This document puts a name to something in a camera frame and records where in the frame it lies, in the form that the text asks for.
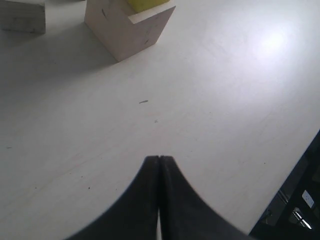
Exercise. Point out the medium wooden cube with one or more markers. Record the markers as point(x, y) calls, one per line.
point(23, 16)

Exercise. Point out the dark frame beside table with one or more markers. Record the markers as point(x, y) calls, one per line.
point(294, 212)

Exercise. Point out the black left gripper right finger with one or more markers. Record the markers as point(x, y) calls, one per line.
point(183, 213)

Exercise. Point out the large light wooden cube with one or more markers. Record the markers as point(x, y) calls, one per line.
point(123, 31)

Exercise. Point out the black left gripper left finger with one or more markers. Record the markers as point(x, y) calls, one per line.
point(134, 216)

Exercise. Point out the yellow cube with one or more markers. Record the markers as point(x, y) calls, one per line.
point(143, 5)

